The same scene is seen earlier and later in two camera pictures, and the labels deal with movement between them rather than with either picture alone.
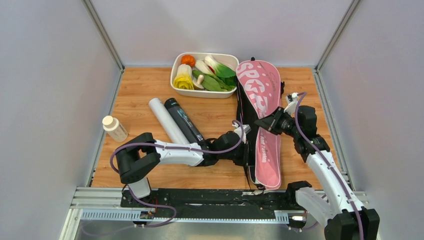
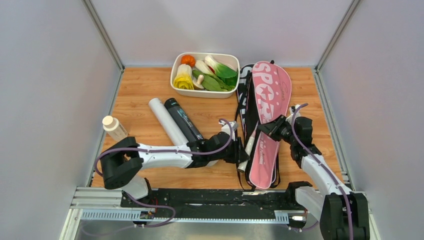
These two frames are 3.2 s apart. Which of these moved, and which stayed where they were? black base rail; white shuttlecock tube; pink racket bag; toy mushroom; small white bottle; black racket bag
Moved: pink racket bag; black racket bag
Stayed: black base rail; small white bottle; white shuttlecock tube; toy mushroom
